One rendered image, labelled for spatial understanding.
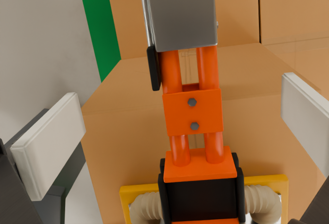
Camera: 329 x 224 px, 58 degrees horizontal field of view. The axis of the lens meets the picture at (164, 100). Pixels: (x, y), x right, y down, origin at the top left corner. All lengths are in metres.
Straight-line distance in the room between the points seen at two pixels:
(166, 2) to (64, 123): 0.16
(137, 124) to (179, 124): 0.18
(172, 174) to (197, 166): 0.03
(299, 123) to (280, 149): 0.37
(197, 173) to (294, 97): 0.19
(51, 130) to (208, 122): 0.20
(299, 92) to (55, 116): 0.13
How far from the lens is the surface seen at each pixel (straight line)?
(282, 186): 0.55
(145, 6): 0.31
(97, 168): 0.56
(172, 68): 0.31
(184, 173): 0.35
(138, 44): 0.87
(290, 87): 0.18
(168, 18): 0.29
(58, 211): 0.93
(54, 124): 0.17
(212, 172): 0.34
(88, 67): 1.51
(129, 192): 0.54
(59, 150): 0.17
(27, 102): 1.70
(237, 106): 0.49
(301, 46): 0.92
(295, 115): 0.18
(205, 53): 0.30
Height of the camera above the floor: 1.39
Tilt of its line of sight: 68 degrees down
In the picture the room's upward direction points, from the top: 171 degrees counter-clockwise
